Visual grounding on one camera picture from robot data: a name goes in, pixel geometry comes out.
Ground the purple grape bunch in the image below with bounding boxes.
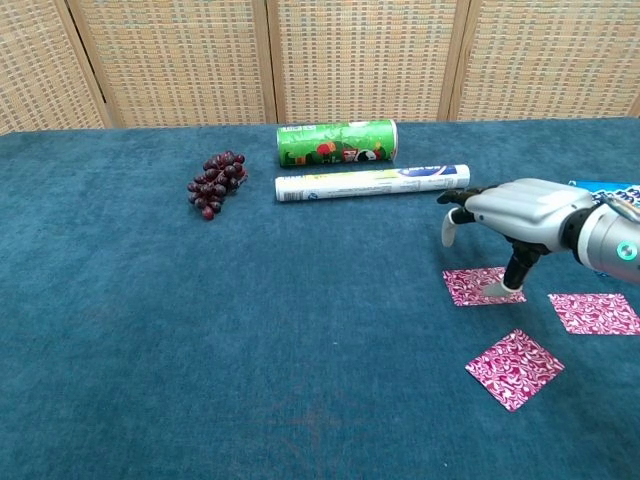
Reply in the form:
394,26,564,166
186,150,248,222

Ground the white cling film roll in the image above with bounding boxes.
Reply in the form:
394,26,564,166
273,163,472,203

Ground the green chips can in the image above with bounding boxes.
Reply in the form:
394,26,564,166
276,118,400,170

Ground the blue chocolate cookie box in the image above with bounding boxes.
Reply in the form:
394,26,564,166
567,179,640,214

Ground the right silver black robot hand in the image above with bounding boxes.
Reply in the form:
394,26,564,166
436,178,594,296

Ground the pink patterned square packet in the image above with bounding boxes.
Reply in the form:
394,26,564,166
547,292,640,337
464,328,566,413

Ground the blue felt table mat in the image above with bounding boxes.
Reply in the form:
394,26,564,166
0,116,640,480

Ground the pink patterned card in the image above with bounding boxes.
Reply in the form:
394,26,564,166
442,266,528,308

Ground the woven bamboo folding screen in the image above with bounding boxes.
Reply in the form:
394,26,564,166
0,0,640,136

